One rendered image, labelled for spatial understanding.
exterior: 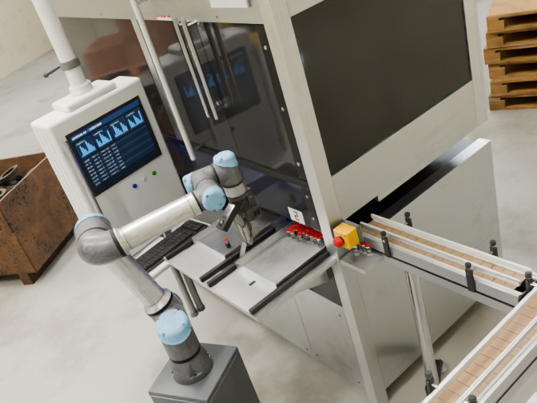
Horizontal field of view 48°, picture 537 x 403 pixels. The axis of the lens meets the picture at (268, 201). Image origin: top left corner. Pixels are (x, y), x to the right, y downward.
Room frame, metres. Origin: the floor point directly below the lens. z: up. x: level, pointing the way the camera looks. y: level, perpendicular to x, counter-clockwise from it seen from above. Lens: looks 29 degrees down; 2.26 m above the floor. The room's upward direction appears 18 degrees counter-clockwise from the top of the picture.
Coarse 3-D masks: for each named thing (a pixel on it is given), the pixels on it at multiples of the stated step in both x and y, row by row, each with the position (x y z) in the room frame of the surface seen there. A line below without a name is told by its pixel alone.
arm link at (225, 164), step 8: (224, 152) 1.88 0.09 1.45; (232, 152) 1.87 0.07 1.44; (216, 160) 1.84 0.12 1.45; (224, 160) 1.83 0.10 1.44; (232, 160) 1.83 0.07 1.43; (216, 168) 1.83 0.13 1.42; (224, 168) 1.82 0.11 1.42; (232, 168) 1.83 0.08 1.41; (224, 176) 1.82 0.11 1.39; (232, 176) 1.82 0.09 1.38; (240, 176) 1.84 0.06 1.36; (224, 184) 1.84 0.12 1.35; (232, 184) 1.82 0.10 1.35
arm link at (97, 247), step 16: (192, 192) 1.71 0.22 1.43; (208, 192) 1.67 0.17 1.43; (160, 208) 1.69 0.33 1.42; (176, 208) 1.67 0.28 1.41; (192, 208) 1.67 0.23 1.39; (208, 208) 1.66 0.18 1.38; (128, 224) 1.67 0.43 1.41; (144, 224) 1.65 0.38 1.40; (160, 224) 1.64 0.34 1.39; (176, 224) 1.66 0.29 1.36; (80, 240) 1.66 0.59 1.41; (96, 240) 1.63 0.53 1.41; (112, 240) 1.61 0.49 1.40; (128, 240) 1.62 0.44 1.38; (144, 240) 1.63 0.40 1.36; (80, 256) 1.65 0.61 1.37; (96, 256) 1.61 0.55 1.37; (112, 256) 1.60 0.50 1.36
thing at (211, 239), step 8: (264, 216) 2.36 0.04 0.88; (272, 216) 2.34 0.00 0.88; (280, 216) 2.26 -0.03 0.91; (216, 224) 2.39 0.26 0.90; (232, 224) 2.38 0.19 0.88; (256, 224) 2.32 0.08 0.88; (264, 224) 2.29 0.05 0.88; (272, 224) 2.23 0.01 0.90; (280, 224) 2.25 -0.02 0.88; (200, 232) 2.34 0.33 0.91; (208, 232) 2.36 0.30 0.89; (216, 232) 2.36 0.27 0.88; (224, 232) 2.34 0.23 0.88; (232, 232) 2.31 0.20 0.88; (200, 240) 2.33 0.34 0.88; (208, 240) 2.31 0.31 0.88; (216, 240) 2.29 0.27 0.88; (232, 240) 2.25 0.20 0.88; (240, 240) 2.23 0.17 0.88; (208, 248) 2.21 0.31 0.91; (216, 248) 2.23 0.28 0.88; (224, 248) 2.21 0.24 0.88; (232, 248) 2.19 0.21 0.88; (240, 248) 2.14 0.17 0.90; (216, 256) 2.17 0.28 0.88; (224, 256) 2.10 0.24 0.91
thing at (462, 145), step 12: (456, 144) 2.49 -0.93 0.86; (468, 144) 2.45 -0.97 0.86; (444, 156) 2.41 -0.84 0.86; (432, 168) 2.34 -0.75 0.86; (408, 180) 2.31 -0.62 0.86; (420, 180) 2.28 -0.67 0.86; (396, 192) 2.24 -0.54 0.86; (408, 192) 2.21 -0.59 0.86; (372, 204) 2.21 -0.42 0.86; (384, 204) 2.18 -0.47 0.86; (360, 216) 2.15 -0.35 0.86
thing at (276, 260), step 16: (288, 224) 2.18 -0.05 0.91; (272, 240) 2.13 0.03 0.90; (288, 240) 2.11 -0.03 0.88; (256, 256) 2.07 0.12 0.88; (272, 256) 2.03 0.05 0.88; (288, 256) 2.00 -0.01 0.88; (304, 256) 1.97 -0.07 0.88; (256, 272) 1.96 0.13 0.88; (272, 272) 1.93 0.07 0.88; (288, 272) 1.90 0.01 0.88; (272, 288) 1.83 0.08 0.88
